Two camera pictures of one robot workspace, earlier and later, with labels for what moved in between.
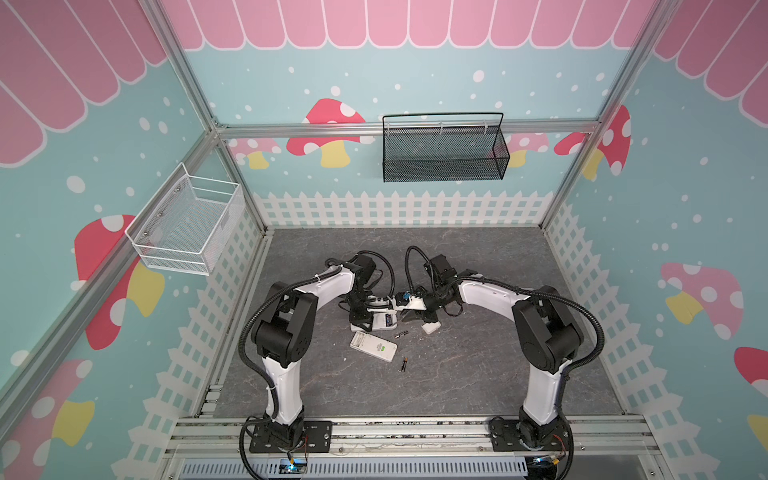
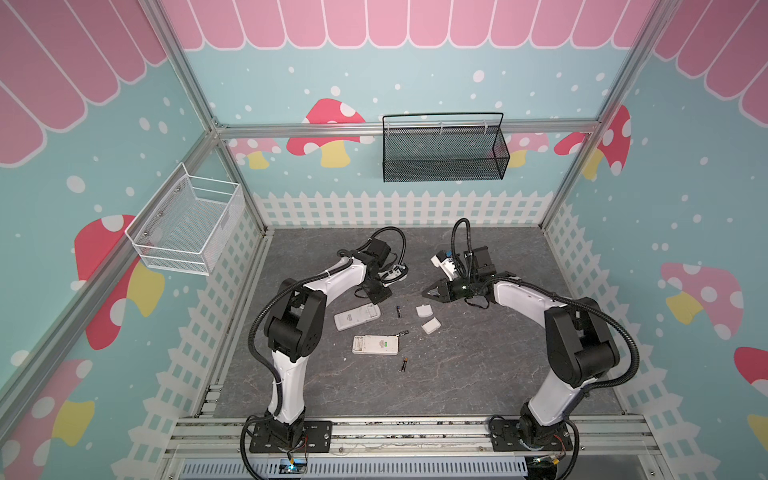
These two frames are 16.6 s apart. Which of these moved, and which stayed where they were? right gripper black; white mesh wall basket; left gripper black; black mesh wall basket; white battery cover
Moved: left gripper black; right gripper black
Stayed: white battery cover; black mesh wall basket; white mesh wall basket
